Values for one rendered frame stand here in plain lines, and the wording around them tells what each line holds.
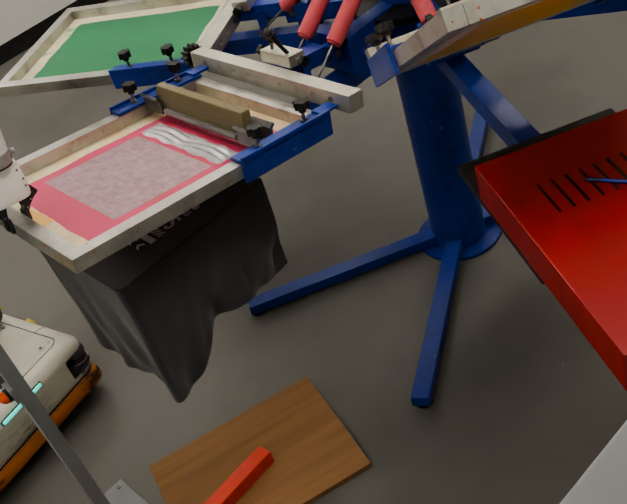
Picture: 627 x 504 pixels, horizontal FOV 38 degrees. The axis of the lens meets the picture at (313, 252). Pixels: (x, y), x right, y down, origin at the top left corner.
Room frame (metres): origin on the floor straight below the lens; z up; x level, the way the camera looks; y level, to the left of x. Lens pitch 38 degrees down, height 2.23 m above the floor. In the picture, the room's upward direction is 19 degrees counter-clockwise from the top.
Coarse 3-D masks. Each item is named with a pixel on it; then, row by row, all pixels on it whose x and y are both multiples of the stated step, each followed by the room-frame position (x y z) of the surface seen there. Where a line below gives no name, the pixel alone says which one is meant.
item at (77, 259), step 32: (224, 96) 2.38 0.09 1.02; (256, 96) 2.29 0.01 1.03; (96, 128) 2.32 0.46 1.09; (32, 160) 2.21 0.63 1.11; (192, 192) 1.82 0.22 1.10; (0, 224) 1.95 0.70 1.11; (32, 224) 1.84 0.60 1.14; (128, 224) 1.74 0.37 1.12; (160, 224) 1.76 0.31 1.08; (64, 256) 1.67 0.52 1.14; (96, 256) 1.67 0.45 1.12
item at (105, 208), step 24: (240, 144) 2.08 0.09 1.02; (144, 168) 2.07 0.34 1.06; (168, 168) 2.04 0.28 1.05; (192, 168) 2.01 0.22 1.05; (216, 168) 1.98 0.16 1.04; (96, 192) 2.00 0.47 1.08; (120, 192) 1.97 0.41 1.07; (144, 192) 1.94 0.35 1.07; (168, 192) 1.91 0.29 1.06; (48, 216) 1.93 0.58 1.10; (72, 216) 1.90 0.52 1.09; (96, 216) 1.87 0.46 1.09; (120, 216) 1.84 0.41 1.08
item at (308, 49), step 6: (300, 48) 2.44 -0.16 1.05; (306, 48) 2.43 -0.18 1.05; (312, 48) 2.42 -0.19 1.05; (318, 48) 2.41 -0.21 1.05; (324, 48) 2.42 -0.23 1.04; (306, 54) 2.39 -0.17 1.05; (312, 54) 2.39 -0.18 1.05; (318, 54) 2.40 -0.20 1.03; (324, 54) 2.42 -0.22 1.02; (312, 60) 2.39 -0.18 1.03; (318, 60) 2.40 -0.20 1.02; (300, 66) 2.36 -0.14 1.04; (312, 66) 2.39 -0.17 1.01; (300, 72) 2.36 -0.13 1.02
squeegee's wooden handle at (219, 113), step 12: (168, 84) 2.35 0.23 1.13; (168, 96) 2.32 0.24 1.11; (180, 96) 2.27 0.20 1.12; (192, 96) 2.22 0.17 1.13; (204, 96) 2.20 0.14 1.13; (168, 108) 2.33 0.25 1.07; (180, 108) 2.28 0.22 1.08; (192, 108) 2.23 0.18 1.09; (204, 108) 2.18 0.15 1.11; (216, 108) 2.13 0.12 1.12; (228, 108) 2.09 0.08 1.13; (240, 108) 2.08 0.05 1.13; (204, 120) 2.19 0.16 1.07; (216, 120) 2.14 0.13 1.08; (228, 120) 2.09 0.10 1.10; (240, 120) 2.05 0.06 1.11
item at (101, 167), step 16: (144, 128) 2.32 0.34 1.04; (192, 128) 2.25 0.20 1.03; (112, 144) 2.26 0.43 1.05; (128, 144) 2.24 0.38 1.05; (144, 144) 2.21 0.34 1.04; (160, 144) 2.19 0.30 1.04; (80, 160) 2.21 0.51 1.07; (96, 160) 2.18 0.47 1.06; (112, 160) 2.16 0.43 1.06; (128, 160) 2.14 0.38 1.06; (144, 160) 2.12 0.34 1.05; (48, 176) 2.15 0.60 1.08; (64, 176) 2.13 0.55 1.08; (80, 176) 2.11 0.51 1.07; (96, 176) 2.09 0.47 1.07; (112, 176) 2.07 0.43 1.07; (48, 192) 2.06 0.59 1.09; (64, 192) 2.04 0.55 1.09; (80, 192) 2.02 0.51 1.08; (48, 208) 1.97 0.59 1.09
